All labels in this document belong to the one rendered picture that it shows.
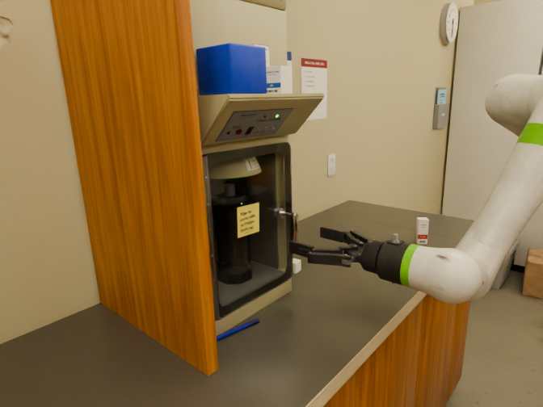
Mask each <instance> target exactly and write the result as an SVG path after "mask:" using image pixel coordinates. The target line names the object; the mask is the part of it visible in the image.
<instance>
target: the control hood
mask: <svg viewBox="0 0 543 407"><path fill-rule="evenodd" d="M324 96H325V95H324V94H323V93H308V94H212V95H197V100H198V111H199V121H200V141H201V146H205V145H216V144H222V143H229V142H235V141H246V140H252V139H259V138H264V137H271V136H282V135H288V134H294V133H297V131H298V130H299V129H300V127H301V126H302V125H303V123H304V122H305V121H306V120H307V119H308V118H309V116H310V115H311V114H312V112H313V111H314V110H315V108H316V107H317V106H318V104H319V103H320V102H321V101H322V100H323V99H324ZM285 108H294V109H293V110H292V112H291V113H290V114H289V116H288V117H287V119H286V120H285V121H284V122H283V123H282V125H281V126H280V128H279V129H278V130H277V132H276V134H272V135H266V136H254V137H247V138H241V139H234V140H228V141H216V139H217V138H218V137H219V135H220V133H221V131H222V129H223V128H224V126H225V125H226V123H227V122H228V120H229V118H230V116H231V115H232V114H233V112H234V111H256V110H271V109H285ZM215 141H216V142H215Z"/></svg>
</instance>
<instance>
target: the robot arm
mask: <svg viewBox="0 0 543 407"><path fill-rule="evenodd" d="M485 108H486V112H487V114H488V116H489V117H490V118H491V119H492V120H493V121H495V122H496V123H498V124H500V125H502V126H503V127H505V128H506V129H507V130H509V131H510V132H512V133H514V134H515V135H517V136H518V137H519V139H518V141H517V142H516V145H515V147H514V149H513V150H512V151H511V155H510V157H509V158H508V160H507V163H506V165H505V166H504V168H503V172H502V173H501V175H500V177H499V180H498V182H497V183H496V185H495V187H494V189H493V191H492V192H491V194H490V196H489V198H488V200H487V201H486V203H485V205H484V206H483V208H482V210H481V211H480V213H479V214H478V216H477V218H476V219H475V221H474V222H473V223H472V225H471V226H470V228H469V230H468V231H467V233H466V234H465V235H464V236H463V238H462V239H461V241H460V242H459V243H458V245H457V246H456V247H455V249H454V248H432V247H426V246H421V245H415V244H411V243H407V242H404V241H403V240H398V234H396V233H395V234H394V238H391V239H388V240H387V241H378V240H375V239H371V238H368V237H366V236H364V235H362V234H360V233H358V232H356V231H354V230H350V232H348V231H346V232H344V231H340V230H337V229H330V228H326V227H321V228H320V237H322V238H325V239H329V240H332V241H338V242H343V239H344V243H347V244H348V246H340V247H339V248H335V249H315V248H314V246H311V245H306V244H303V243H300V242H296V241H290V242H289V253H292V254H297V255H300V256H303V257H306V258H308V263H313V264H323V265H333V266H345V267H351V263H352V262H359V263H360V265H361V266H362V267H363V269H364V270H365V271H369V272H372V273H375V274H377V275H378V277H379V278H380V279H383V280H386V281H389V282H391V283H392V284H395V283H396V284H400V285H402V286H406V287H410V288H414V289H416V290H419V291H421V292H424V293H426V294H428V295H429V296H432V297H434V298H436V299H437V300H439V301H442V302H445V303H448V304H460V303H463V302H466V301H473V300H478V299H481V298H482V297H483V296H485V295H486V294H487V293H488V291H489V290H490V288H491V286H492V284H493V282H494V281H495V277H496V275H497V274H498V272H499V269H500V267H501V266H502V264H503V262H504V260H505V258H506V257H507V255H508V253H509V251H510V250H511V248H512V246H513V245H514V243H515V241H516V239H517V238H518V236H519V235H520V233H521V232H522V230H523V229H524V227H525V225H526V224H527V223H528V222H529V220H530V219H531V217H532V215H533V214H534V213H535V211H536V210H537V209H538V208H539V207H540V205H541V204H542V202H543V75H529V74H522V73H518V74H512V75H508V76H506V77H504V78H501V79H499V80H498V81H497V82H496V83H495V84H494V85H493V86H492V87H491V88H490V89H489V91H488V93H487V95H486V100H485Z"/></svg>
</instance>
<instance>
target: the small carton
mask: <svg viewBox="0 0 543 407"><path fill-rule="evenodd" d="M266 70H267V94H292V93H293V76H292V67H291V66H283V65H277V66H268V67H266Z"/></svg>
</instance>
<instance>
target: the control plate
mask: <svg viewBox="0 0 543 407"><path fill-rule="evenodd" d="M293 109H294V108H285V109H271V110H256V111H234V112H233V114H232V115H231V116H230V118H229V120H228V122H227V123H226V125H225V126H224V128H223V129H222V131H221V133H220V135H219V137H218V138H217V139H216V141H228V140H234V139H241V138H247V137H254V136H266V135H272V134H276V132H277V130H278V129H279V128H280V126H281V125H282V123H283V122H284V121H285V120H286V119H287V117H288V116H289V114H290V113H291V112H292V110H293ZM265 115H266V116H267V117H266V118H265V119H263V117H264V116H265ZM276 115H279V116H278V117H277V118H276V117H275V116H276ZM272 126H274V129H271V127H272ZM249 127H254V128H253V130H252V131H251V133H250V134H246V135H244V134H245V133H246V131H247V129H248V128H249ZM265 127H267V130H266V129H265V130H264V128H265ZM257 128H260V131H259V130H258V131H257ZM239 129H241V130H242V133H241V134H239V135H237V133H236V132H237V130H239ZM228 131H231V133H230V134H229V135H227V134H226V133H227V132H228ZM216 141H215V142H216Z"/></svg>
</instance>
